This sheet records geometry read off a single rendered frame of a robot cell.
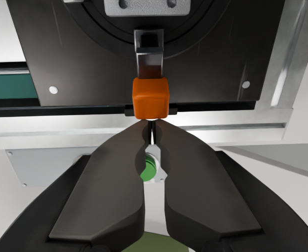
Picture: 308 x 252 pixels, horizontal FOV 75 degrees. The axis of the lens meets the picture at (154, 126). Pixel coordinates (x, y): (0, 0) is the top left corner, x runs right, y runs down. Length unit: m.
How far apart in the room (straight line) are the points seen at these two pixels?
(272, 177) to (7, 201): 0.58
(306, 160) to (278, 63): 1.72
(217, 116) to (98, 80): 0.14
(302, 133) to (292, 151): 1.35
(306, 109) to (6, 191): 0.61
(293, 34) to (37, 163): 0.34
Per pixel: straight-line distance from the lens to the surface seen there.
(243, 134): 0.28
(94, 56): 0.21
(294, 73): 0.27
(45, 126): 0.27
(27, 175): 0.34
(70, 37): 0.22
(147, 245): 0.56
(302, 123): 0.45
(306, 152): 1.89
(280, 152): 1.78
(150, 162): 0.27
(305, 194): 0.60
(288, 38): 0.26
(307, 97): 0.43
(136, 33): 0.17
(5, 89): 0.29
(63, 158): 0.29
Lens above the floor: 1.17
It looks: 60 degrees down
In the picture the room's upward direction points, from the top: 177 degrees clockwise
